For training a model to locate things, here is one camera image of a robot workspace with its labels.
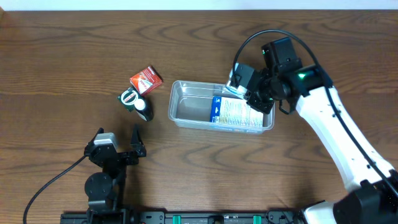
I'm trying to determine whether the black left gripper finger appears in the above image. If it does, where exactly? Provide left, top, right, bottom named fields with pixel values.
left=93, top=128, right=104, bottom=140
left=130, top=125, right=147, bottom=157

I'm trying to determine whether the white green medicine box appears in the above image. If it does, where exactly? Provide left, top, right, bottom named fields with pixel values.
left=225, top=70, right=247, bottom=99

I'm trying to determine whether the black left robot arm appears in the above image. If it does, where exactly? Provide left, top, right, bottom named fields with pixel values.
left=84, top=126, right=147, bottom=223

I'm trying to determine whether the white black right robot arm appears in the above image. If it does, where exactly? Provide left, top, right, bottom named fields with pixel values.
left=230, top=33, right=397, bottom=223

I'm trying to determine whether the clear plastic container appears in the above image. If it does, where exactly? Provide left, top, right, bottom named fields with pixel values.
left=168, top=80, right=275, bottom=134

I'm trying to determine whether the dark syrup bottle white cap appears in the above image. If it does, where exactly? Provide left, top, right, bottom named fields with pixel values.
left=134, top=98, right=154, bottom=121

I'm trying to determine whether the green Zam-Buk box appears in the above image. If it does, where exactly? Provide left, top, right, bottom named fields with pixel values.
left=117, top=87, right=140, bottom=112

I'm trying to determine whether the red medicine box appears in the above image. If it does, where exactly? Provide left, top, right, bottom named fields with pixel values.
left=129, top=65, right=164, bottom=96

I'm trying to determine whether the black mounting rail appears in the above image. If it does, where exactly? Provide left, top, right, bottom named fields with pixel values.
left=60, top=209, right=306, bottom=224

